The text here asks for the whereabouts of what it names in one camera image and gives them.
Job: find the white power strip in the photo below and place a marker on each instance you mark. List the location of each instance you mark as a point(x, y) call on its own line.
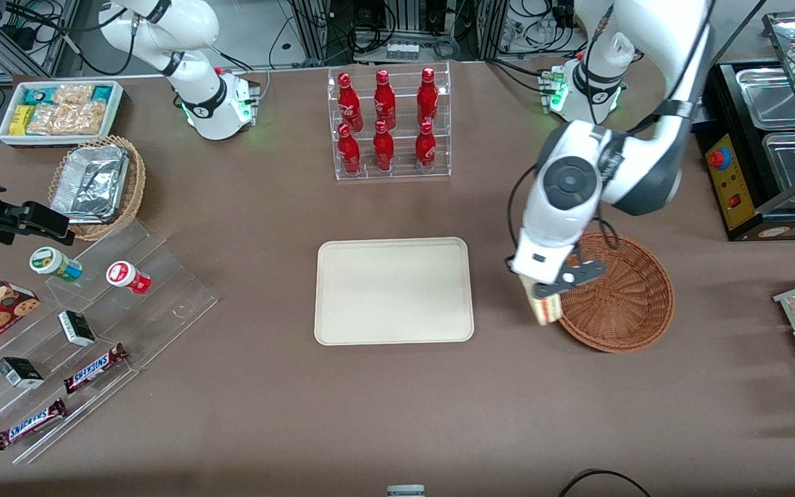
point(402, 50)

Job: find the red emergency stop button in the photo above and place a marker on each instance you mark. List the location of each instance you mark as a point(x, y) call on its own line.
point(718, 159)

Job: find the small clear snack bag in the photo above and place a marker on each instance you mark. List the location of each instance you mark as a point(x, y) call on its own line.
point(73, 94)

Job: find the clear acrylic stepped stand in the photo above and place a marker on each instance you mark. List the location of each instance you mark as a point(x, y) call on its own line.
point(163, 290)

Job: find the white plastic snack bin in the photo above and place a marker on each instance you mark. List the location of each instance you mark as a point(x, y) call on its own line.
point(59, 140)

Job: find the small grey box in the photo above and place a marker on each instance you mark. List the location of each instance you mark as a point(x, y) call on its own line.
point(406, 491)

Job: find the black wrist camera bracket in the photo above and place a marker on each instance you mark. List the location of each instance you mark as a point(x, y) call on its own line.
point(582, 270)

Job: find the snickers chocolate bar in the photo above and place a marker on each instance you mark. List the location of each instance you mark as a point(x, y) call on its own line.
point(94, 368)
point(30, 424)

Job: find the clear acrylic bottle rack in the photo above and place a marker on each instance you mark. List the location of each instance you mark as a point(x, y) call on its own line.
point(404, 169)

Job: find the yellow snack packet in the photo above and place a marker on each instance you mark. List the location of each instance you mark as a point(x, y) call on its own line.
point(21, 120)

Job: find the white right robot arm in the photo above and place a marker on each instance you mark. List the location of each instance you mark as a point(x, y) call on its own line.
point(211, 96)

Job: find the teal snack packet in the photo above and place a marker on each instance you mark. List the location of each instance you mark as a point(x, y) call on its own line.
point(38, 95)
point(102, 93)

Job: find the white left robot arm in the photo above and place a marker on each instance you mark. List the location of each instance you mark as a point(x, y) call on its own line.
point(646, 172)

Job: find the black food warmer cabinet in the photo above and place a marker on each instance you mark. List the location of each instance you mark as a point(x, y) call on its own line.
point(729, 186)

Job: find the light tan wicker basket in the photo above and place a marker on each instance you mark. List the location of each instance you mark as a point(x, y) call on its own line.
point(134, 186)

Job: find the red lid snack cup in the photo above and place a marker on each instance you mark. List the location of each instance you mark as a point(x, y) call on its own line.
point(125, 275)

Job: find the green lid snack cup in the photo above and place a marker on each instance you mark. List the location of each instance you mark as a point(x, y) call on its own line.
point(49, 261)

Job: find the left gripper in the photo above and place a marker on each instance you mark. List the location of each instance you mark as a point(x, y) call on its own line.
point(508, 262)

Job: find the red cola bottle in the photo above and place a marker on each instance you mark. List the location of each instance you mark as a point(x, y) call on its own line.
point(427, 100)
point(349, 153)
point(384, 150)
point(348, 103)
point(384, 102)
point(426, 148)

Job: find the small black white box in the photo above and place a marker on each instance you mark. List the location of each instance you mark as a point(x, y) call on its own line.
point(19, 373)
point(76, 328)

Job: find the beige rectangular tray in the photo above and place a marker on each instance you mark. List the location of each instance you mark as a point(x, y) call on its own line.
point(394, 290)

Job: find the stacked aluminium foil containers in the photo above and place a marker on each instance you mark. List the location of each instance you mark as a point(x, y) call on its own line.
point(90, 183)

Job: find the round brown wicker basket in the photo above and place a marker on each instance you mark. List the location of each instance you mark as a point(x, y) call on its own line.
point(632, 304)

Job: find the small steel pan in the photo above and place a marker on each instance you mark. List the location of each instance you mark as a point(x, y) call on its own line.
point(773, 100)

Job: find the large clear snack bag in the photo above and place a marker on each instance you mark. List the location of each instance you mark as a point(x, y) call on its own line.
point(70, 119)

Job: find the triangular sandwich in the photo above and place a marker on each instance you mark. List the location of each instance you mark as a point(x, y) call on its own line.
point(546, 310)

